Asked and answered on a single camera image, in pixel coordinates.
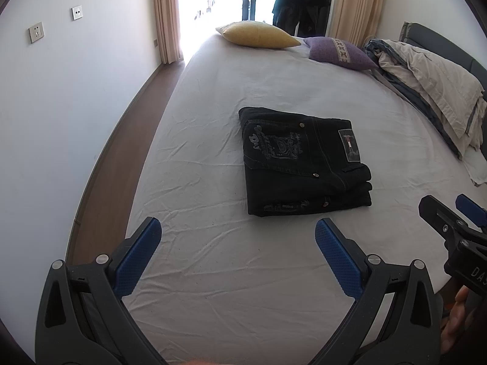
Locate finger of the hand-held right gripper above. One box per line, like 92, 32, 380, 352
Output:
455, 194, 487, 232
419, 195, 468, 244

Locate beige curtain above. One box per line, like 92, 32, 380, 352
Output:
327, 0, 387, 42
152, 0, 185, 65

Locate dark grey headboard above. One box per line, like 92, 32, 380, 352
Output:
398, 22, 487, 96

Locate dark clothing on rack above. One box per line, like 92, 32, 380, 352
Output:
272, 0, 331, 37

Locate bed with white sheet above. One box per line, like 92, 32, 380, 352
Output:
63, 32, 487, 365

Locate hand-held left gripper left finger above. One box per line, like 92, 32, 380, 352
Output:
34, 217, 168, 365

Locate yellow pillow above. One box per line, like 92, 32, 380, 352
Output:
215, 22, 301, 49

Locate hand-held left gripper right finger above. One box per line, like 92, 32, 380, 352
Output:
304, 217, 444, 365

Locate black denim pants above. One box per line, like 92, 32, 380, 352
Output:
238, 106, 373, 217

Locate beige and grey duvet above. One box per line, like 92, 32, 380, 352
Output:
363, 39, 487, 160

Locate purple pillow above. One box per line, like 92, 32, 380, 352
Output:
303, 36, 379, 71

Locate white pillow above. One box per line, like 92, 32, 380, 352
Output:
462, 148, 487, 187

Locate person's right hand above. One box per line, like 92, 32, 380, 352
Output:
441, 285, 472, 362

